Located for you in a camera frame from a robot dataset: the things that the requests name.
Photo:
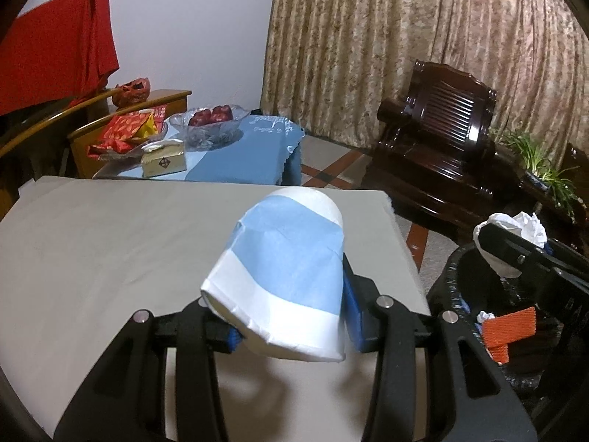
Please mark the dark wooden armchair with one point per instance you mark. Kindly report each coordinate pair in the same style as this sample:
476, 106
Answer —
434, 154

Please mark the glass fruit bowl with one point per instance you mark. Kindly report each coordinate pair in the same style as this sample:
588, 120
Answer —
205, 129

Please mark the beige tissue box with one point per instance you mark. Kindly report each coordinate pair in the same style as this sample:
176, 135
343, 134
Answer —
162, 158

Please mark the potted green plant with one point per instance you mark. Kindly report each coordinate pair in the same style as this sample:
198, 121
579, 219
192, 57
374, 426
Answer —
538, 165

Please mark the red cloth cover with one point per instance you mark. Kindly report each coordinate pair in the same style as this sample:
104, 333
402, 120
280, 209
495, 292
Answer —
60, 49

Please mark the black trash bag bin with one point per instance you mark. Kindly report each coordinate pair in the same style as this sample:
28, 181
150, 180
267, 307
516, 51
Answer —
548, 371

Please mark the orange foam net in bin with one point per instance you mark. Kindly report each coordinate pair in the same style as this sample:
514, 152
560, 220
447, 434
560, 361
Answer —
498, 332

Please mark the blue tablecloth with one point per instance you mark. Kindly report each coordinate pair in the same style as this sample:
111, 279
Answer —
267, 152

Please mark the grey table mat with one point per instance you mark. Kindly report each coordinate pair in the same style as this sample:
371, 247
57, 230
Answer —
79, 257

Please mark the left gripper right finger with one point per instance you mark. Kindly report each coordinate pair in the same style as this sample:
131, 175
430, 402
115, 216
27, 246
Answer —
468, 398

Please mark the red snack packages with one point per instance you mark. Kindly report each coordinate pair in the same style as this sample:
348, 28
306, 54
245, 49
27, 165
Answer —
125, 132

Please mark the blue white paper cup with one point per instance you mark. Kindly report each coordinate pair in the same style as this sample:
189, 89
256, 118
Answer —
279, 280

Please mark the beige patterned curtain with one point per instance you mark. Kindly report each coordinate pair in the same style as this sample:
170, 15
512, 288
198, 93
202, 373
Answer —
329, 63

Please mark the wooden chair frame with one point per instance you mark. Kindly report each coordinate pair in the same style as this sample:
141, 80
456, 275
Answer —
40, 144

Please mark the dark wooden side table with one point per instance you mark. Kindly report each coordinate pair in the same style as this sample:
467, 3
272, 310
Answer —
514, 189

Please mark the white tissue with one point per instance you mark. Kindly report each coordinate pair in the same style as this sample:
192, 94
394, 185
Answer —
523, 227

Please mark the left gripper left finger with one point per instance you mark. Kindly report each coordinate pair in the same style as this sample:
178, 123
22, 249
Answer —
123, 396

